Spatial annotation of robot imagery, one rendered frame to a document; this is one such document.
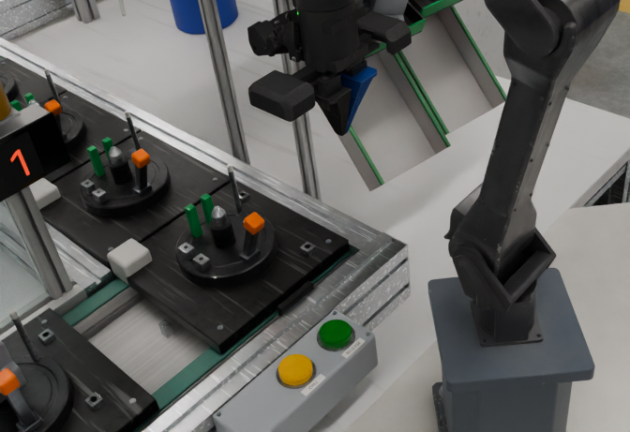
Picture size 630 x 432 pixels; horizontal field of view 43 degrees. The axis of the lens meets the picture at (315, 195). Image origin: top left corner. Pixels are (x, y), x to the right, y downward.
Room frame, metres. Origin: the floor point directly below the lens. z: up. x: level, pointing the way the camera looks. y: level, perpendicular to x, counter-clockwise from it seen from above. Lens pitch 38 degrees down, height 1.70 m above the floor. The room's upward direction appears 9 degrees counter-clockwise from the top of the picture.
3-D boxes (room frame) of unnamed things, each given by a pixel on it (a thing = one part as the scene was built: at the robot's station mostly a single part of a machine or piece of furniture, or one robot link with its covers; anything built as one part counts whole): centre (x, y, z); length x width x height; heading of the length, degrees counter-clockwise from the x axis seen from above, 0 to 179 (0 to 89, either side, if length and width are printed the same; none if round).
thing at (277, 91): (0.71, -0.04, 1.33); 0.19 x 0.06 x 0.08; 131
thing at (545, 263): (0.56, -0.17, 1.15); 0.09 x 0.07 x 0.06; 132
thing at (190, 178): (1.02, 0.29, 1.01); 0.24 x 0.24 x 0.13; 41
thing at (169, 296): (0.83, 0.13, 1.01); 0.24 x 0.24 x 0.13; 41
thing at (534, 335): (0.56, -0.18, 1.09); 0.07 x 0.07 x 0.06; 86
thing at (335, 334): (0.66, 0.00, 0.96); 0.04 x 0.04 x 0.02
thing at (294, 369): (0.61, 0.05, 0.96); 0.04 x 0.04 x 0.02
